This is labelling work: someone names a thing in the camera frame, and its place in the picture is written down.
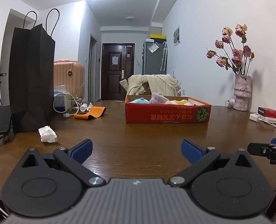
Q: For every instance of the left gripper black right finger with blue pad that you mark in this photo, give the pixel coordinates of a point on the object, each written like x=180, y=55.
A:
x=200, y=159

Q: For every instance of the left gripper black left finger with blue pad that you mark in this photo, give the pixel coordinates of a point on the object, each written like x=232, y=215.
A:
x=71, y=160

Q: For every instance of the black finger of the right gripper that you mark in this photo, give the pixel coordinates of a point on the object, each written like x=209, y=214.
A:
x=261, y=149

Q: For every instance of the white power adapter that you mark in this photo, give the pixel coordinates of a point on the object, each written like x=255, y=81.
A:
x=256, y=117

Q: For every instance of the crumpled white tissue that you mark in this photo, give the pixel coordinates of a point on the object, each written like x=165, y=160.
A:
x=47, y=135

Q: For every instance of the red cigarette box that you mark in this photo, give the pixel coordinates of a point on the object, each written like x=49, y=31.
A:
x=267, y=112

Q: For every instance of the orange cardboard box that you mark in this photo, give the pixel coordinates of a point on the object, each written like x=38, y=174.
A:
x=196, y=112

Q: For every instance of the orange elastic band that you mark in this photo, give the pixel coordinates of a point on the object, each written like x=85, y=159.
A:
x=94, y=113

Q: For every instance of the small white bottle by vase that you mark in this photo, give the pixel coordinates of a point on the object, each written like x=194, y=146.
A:
x=229, y=103

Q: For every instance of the yellow plush toy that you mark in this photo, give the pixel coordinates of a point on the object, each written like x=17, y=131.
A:
x=176, y=102

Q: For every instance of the blue white tissue pack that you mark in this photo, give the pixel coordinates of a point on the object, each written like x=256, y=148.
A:
x=61, y=102

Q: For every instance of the pink textured vase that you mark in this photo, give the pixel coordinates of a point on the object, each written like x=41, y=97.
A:
x=242, y=92

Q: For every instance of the clear glass jar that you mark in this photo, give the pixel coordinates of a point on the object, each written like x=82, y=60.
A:
x=78, y=93

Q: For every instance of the lilac towel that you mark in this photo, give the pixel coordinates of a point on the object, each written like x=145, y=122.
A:
x=159, y=99

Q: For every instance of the light blue plush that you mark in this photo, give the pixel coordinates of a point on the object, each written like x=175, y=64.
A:
x=140, y=101

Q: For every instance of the black phone on stand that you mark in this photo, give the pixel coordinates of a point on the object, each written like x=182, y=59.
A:
x=5, y=119

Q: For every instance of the brown wooden chair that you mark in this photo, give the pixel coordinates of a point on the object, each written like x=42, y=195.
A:
x=144, y=89

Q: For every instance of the beige jacket on chair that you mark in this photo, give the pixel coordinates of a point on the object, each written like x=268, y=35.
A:
x=162, y=84

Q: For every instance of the pink ribbed suitcase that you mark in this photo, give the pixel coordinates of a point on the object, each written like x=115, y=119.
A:
x=68, y=72

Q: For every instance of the dried pink roses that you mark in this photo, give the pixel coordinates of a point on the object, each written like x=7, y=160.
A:
x=231, y=57

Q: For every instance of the dark brown entrance door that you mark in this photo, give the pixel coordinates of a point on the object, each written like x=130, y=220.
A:
x=117, y=65

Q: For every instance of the black paper bag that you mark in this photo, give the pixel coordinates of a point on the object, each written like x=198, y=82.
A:
x=31, y=66

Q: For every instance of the white umbrella on refrigerator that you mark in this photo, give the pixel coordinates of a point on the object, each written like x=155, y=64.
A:
x=164, y=58

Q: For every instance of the grey refrigerator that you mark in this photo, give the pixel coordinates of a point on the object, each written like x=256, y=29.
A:
x=152, y=57

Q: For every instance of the white electrical panel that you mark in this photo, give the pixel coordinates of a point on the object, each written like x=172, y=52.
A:
x=176, y=36

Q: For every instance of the yellow box on refrigerator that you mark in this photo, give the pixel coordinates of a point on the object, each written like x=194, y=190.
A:
x=157, y=36

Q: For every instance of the ceiling lamp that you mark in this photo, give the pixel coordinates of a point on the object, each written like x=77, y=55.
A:
x=130, y=18

